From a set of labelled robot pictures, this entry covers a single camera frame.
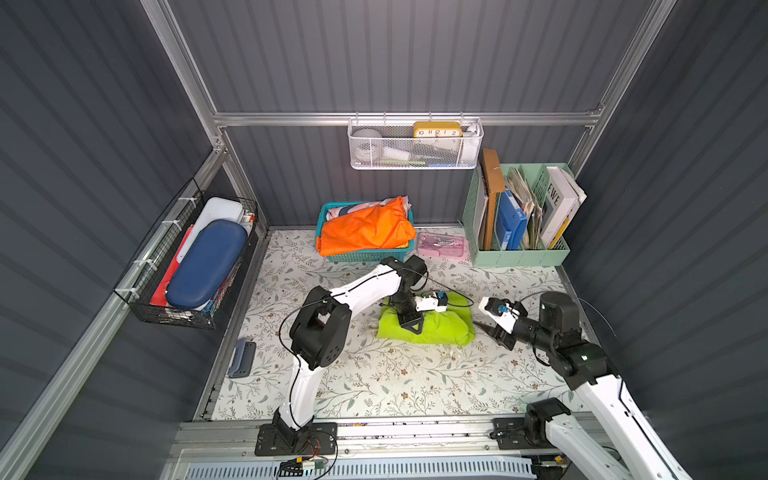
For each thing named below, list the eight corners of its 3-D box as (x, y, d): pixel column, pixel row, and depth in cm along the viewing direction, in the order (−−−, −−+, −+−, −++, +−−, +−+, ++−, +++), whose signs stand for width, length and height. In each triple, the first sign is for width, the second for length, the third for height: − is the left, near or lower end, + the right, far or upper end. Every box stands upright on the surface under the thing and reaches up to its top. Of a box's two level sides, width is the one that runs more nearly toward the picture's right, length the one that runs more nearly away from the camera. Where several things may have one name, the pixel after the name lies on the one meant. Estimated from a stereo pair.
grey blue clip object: (233, 378, 85) (226, 372, 82) (244, 345, 91) (237, 339, 88) (250, 378, 85) (243, 372, 82) (259, 345, 91) (254, 339, 88)
